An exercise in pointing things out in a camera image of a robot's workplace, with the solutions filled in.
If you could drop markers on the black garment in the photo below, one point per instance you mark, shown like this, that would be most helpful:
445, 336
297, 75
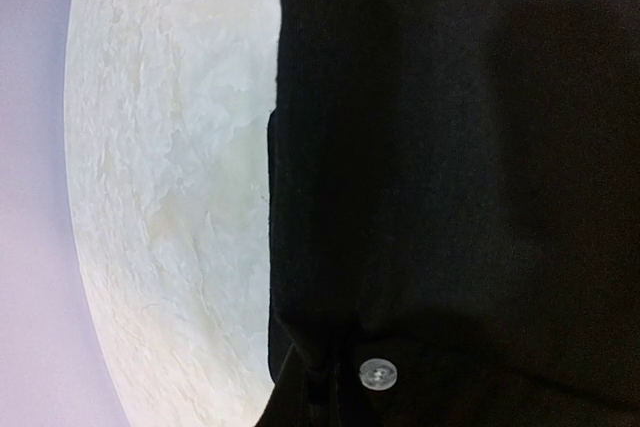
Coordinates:
454, 214

